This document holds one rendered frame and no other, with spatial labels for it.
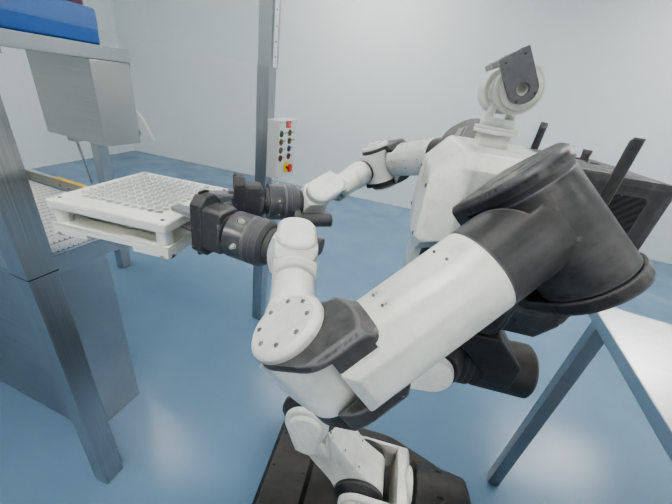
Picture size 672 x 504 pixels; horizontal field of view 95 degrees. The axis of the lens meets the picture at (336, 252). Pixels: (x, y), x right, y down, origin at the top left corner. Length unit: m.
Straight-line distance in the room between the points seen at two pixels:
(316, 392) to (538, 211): 0.26
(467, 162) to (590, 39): 4.15
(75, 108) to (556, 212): 1.06
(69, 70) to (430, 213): 0.92
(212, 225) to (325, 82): 3.88
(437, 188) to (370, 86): 3.83
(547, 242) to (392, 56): 4.01
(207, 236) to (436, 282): 0.45
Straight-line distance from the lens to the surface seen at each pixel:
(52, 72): 1.14
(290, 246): 0.46
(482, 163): 0.45
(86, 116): 1.07
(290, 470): 1.26
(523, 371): 0.75
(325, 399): 0.32
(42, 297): 0.99
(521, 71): 0.51
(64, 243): 1.06
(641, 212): 0.57
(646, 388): 0.92
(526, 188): 0.33
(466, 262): 0.29
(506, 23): 4.36
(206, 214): 0.60
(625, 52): 4.69
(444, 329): 0.28
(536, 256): 0.32
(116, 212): 0.68
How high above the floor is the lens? 1.32
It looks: 28 degrees down
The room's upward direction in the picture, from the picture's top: 9 degrees clockwise
